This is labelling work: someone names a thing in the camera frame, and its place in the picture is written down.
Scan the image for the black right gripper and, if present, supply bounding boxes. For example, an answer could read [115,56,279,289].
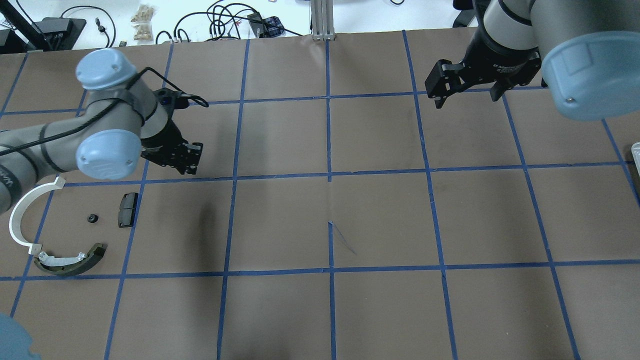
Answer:
[424,30,542,109]

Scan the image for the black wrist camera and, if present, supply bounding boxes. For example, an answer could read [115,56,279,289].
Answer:
[153,88,191,119]

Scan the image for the white curved band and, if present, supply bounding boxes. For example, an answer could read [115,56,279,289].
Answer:
[9,176,67,255]

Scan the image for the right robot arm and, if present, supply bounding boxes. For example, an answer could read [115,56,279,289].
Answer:
[424,0,640,121]

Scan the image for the bag of small parts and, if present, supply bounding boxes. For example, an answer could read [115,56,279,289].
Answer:
[130,4,155,42]

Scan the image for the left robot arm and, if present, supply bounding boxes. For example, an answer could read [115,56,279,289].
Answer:
[0,48,209,213]

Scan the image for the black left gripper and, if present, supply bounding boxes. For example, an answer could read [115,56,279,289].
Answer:
[141,120,204,175]

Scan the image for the brake shoe with white lining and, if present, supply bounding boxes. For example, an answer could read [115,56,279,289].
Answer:
[33,243,108,277]

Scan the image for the dark brake pad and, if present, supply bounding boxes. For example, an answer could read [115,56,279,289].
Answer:
[118,192,139,228]

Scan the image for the black device on table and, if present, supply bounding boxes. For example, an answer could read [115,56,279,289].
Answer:
[0,17,87,55]

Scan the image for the aluminium frame post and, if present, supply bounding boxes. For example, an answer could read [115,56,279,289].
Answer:
[309,0,336,41]

